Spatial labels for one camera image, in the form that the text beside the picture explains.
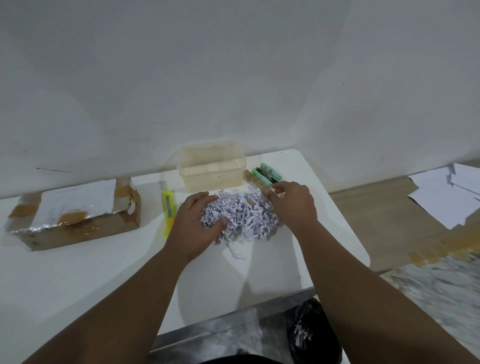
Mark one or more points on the white paper sheets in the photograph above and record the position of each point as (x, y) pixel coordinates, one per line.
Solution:
(444, 193)

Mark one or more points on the green capped tube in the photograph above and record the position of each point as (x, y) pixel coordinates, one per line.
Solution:
(262, 177)
(273, 170)

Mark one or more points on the marble patterned sheet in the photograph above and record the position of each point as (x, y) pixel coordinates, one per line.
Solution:
(438, 288)

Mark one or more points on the black plastic bag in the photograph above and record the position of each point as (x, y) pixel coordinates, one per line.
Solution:
(311, 333)

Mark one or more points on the person's right hand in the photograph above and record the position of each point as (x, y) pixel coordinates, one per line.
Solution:
(296, 210)

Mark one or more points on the brown tape strips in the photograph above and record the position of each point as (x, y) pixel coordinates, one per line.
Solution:
(438, 251)

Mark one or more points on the dark brown tube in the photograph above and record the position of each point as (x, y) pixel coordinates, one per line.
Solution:
(267, 173)

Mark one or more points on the clear plastic container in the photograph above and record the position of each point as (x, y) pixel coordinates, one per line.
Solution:
(210, 167)

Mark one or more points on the yellow utility knife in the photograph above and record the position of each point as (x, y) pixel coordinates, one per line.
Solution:
(169, 213)

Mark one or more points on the person's right thumb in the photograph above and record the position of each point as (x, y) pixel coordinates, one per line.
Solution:
(270, 197)

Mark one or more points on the pile of shredded paper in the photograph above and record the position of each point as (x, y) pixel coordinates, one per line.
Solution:
(245, 217)

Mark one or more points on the person's left thumb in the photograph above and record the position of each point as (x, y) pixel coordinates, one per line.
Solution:
(218, 222)

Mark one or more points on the taped cardboard box with foil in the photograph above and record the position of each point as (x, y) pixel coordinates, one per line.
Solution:
(75, 212)

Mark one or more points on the person's left hand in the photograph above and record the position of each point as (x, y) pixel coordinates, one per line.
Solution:
(189, 228)

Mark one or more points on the light brown tube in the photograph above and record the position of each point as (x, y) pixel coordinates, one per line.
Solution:
(252, 179)

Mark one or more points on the person's left forearm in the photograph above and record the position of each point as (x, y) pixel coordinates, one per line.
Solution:
(123, 311)

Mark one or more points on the person's right forearm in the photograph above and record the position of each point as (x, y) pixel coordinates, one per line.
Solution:
(360, 300)

